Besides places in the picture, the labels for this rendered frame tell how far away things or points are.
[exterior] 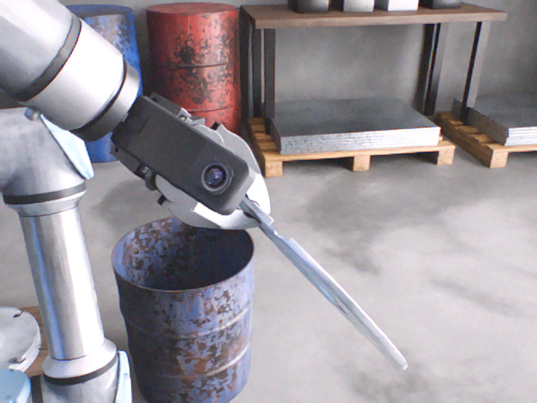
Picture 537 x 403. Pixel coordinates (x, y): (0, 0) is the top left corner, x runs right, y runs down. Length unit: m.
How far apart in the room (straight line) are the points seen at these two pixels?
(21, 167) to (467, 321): 1.74
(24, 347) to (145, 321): 0.30
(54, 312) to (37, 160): 0.24
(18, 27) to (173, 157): 0.13
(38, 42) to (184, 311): 1.13
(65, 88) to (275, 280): 1.90
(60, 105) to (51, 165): 0.40
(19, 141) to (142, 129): 0.39
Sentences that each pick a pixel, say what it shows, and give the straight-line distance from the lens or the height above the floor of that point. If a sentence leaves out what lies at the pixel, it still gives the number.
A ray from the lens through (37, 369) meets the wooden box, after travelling 1.46.
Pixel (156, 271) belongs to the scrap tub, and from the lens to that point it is 1.81.
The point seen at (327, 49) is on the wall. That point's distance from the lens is 4.14.
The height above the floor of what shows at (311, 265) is 1.04.
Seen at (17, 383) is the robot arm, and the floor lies 0.68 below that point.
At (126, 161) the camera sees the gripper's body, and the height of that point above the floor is 1.13.
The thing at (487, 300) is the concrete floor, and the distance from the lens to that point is 2.31.
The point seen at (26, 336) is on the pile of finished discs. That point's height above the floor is 0.39.
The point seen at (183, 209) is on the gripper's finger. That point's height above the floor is 1.09.
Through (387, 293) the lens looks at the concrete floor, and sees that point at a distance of 2.22.
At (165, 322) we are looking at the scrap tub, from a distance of 1.48.
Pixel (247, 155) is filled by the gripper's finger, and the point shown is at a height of 1.12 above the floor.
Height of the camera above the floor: 1.31
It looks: 28 degrees down
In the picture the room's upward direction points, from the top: straight up
